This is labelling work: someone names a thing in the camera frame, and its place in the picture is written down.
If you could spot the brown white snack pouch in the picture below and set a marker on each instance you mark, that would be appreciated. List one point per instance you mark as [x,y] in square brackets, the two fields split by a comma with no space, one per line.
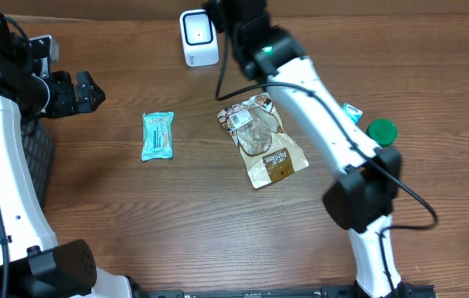
[269,153]

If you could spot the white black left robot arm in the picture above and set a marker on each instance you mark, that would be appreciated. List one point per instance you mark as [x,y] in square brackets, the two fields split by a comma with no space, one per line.
[32,262]

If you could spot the green lid jar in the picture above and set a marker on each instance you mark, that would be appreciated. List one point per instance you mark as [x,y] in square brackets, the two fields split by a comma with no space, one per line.
[383,131]

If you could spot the teal tissue pack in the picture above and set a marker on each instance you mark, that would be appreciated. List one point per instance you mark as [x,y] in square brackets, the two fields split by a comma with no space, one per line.
[353,113]

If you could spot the teal long snack packet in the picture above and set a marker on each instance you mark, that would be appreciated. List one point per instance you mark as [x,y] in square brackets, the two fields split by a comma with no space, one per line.
[157,136]

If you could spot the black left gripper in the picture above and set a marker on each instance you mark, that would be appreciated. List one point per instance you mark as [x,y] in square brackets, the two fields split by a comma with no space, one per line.
[89,95]

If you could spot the grey plastic mesh basket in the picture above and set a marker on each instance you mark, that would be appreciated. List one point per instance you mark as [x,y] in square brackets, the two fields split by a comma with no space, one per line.
[39,152]

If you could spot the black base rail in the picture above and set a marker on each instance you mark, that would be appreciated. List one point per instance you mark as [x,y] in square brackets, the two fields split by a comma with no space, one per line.
[405,290]

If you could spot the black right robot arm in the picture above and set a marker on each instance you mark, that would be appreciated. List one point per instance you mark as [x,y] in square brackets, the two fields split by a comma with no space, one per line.
[366,176]

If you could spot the white barcode scanner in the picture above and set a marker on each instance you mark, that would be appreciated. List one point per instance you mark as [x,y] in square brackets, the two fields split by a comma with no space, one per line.
[198,38]

